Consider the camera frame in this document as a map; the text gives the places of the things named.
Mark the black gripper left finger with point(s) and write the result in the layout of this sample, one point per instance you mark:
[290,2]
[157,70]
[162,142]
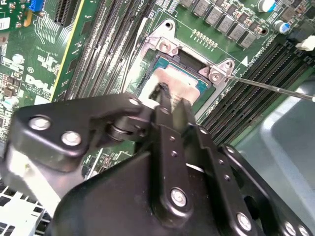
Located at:
[73,118]

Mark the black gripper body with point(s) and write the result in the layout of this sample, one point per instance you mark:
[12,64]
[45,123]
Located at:
[110,201]

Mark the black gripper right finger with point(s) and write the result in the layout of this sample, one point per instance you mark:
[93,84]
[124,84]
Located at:
[231,191]

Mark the silver CPU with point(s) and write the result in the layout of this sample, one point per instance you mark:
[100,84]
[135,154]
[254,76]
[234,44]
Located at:
[182,78]

